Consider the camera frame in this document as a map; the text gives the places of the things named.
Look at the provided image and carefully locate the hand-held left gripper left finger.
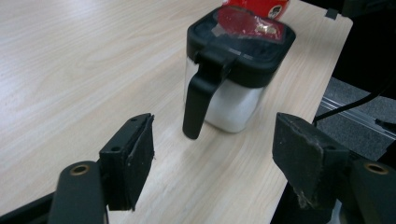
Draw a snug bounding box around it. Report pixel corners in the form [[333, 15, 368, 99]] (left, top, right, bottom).
[[98, 112, 156, 213]]

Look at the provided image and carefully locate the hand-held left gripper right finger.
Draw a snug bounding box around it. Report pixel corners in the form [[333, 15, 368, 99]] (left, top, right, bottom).
[[272, 112, 351, 211]]

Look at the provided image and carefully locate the clear jar with black lid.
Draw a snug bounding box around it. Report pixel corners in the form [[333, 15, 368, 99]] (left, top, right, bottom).
[[181, 4, 297, 140]]

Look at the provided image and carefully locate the red and clear salt bag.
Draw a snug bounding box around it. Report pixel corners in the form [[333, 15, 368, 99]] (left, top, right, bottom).
[[221, 0, 291, 21]]

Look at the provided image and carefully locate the black tape strip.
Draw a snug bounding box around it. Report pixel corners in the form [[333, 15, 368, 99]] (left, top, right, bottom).
[[324, 7, 340, 21]]

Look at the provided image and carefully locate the black floor cable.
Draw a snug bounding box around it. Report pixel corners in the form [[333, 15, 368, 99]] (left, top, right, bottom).
[[312, 88, 396, 126]]

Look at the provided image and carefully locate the aluminium floor rail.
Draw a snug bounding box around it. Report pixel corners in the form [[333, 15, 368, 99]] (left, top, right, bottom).
[[318, 95, 396, 139]]

